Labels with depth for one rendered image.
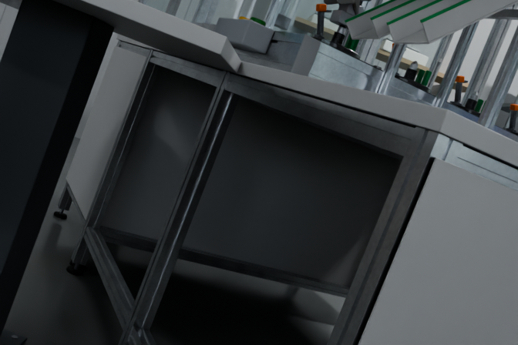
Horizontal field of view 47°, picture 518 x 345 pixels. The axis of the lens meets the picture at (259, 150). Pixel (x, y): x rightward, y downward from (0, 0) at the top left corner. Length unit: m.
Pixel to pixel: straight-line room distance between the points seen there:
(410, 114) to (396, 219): 0.14
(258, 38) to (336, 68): 0.20
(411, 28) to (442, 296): 0.56
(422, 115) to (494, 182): 0.14
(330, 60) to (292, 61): 0.09
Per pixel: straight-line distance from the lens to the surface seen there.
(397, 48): 1.39
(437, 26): 1.10
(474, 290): 0.90
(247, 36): 1.41
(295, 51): 1.31
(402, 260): 0.80
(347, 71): 1.37
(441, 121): 0.77
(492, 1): 1.16
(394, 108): 0.85
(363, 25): 1.33
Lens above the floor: 0.78
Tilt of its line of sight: 4 degrees down
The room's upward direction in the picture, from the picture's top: 21 degrees clockwise
